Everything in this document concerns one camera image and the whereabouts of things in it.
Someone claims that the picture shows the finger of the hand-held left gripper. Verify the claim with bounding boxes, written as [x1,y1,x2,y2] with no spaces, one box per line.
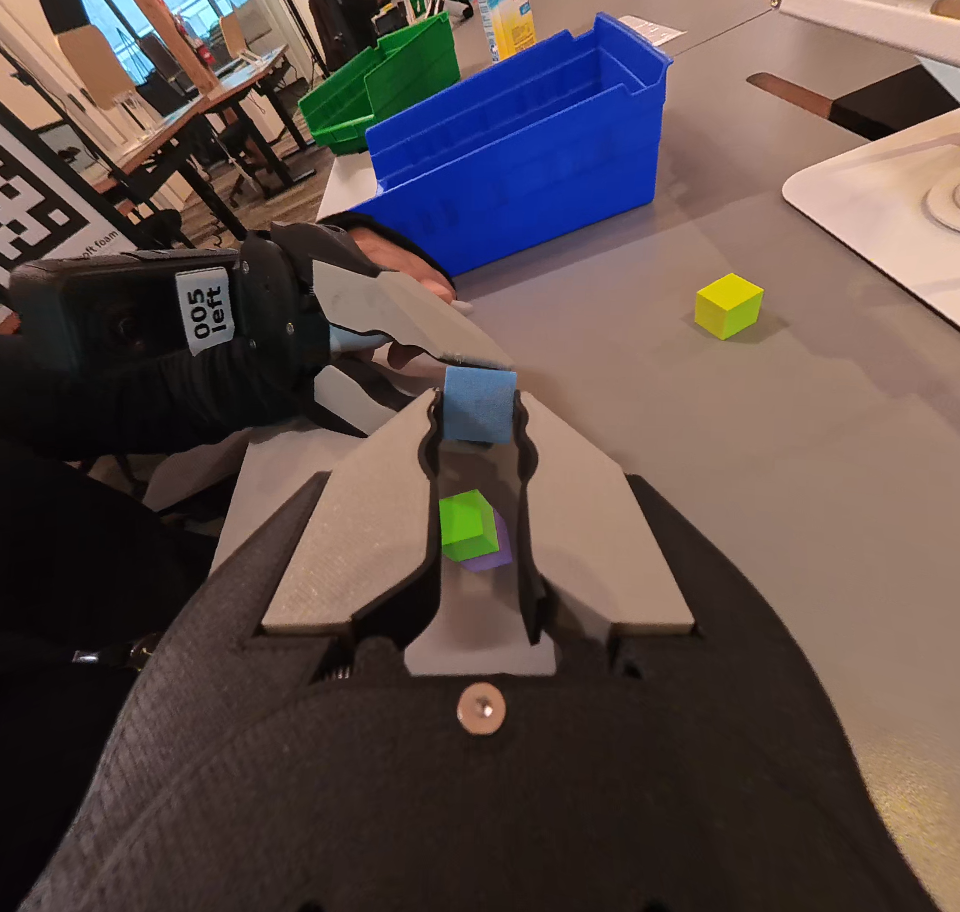
[313,327,400,437]
[312,259,516,373]

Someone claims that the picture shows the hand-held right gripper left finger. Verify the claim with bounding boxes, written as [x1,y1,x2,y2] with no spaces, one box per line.
[260,389,444,650]

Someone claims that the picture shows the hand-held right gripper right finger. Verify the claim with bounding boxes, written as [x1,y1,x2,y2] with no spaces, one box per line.
[513,390,696,646]

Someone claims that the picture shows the purple foam cube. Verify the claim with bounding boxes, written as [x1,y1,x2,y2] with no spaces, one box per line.
[459,510,513,571]

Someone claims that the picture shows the green foam cube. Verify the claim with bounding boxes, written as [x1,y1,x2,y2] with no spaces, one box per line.
[438,489,500,562]

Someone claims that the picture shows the light blue foam cube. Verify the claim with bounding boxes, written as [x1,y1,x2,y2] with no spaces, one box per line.
[442,366,519,446]

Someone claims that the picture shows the yellow foam cube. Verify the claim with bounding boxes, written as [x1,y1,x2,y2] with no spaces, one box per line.
[693,273,765,341]

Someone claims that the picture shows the person's left hand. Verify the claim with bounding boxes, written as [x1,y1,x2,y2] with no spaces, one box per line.
[351,226,474,318]

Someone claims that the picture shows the blue plastic bin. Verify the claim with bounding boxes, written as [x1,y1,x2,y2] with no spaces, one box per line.
[352,13,674,277]

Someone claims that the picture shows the green plastic bin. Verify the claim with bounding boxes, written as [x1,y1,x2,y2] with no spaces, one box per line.
[363,12,462,121]
[297,45,384,155]

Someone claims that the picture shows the wooden desk black legs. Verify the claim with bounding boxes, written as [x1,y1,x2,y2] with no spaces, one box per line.
[105,45,320,211]

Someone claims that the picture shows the tan chair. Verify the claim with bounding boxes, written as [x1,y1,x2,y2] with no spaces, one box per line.
[56,25,140,114]

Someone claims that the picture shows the wooden beam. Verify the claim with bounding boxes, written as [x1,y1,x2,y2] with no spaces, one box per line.
[120,0,222,91]

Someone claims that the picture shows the white paper label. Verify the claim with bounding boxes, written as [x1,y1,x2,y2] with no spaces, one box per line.
[618,15,687,46]

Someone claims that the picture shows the white document stand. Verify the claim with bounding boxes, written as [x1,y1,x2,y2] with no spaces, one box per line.
[761,0,960,328]

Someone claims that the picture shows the black table cable cover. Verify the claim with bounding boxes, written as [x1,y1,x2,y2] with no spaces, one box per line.
[832,64,960,142]

